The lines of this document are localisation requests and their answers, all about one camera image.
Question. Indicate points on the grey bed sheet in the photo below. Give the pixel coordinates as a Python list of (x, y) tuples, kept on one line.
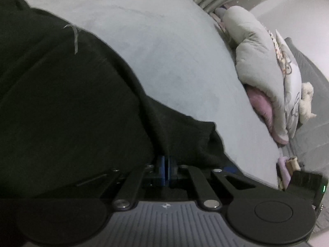
[(176, 51)]

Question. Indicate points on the grey patterned pillow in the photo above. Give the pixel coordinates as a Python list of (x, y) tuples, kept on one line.
[(292, 87)]

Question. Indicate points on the beige folded garment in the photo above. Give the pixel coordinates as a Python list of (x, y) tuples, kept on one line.
[(292, 165)]

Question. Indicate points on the floral patterned cloth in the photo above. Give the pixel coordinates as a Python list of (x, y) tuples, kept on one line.
[(278, 51)]

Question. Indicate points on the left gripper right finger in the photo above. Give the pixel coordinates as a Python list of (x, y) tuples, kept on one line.
[(212, 189)]

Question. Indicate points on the grey folded duvet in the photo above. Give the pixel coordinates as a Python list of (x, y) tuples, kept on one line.
[(256, 62)]

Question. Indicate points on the grey quilted headboard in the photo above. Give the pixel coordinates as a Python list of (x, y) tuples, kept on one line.
[(310, 143)]

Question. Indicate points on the black garment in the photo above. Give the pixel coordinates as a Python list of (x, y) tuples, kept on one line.
[(72, 113)]

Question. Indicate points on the pink blanket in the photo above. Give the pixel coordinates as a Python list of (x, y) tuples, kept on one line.
[(263, 107)]

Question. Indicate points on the lilac folded garment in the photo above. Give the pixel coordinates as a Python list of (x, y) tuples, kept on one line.
[(285, 176)]

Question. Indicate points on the cream plush toy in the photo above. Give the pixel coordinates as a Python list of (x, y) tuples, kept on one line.
[(305, 104)]

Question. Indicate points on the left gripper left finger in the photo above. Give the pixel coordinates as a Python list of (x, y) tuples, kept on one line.
[(120, 190)]

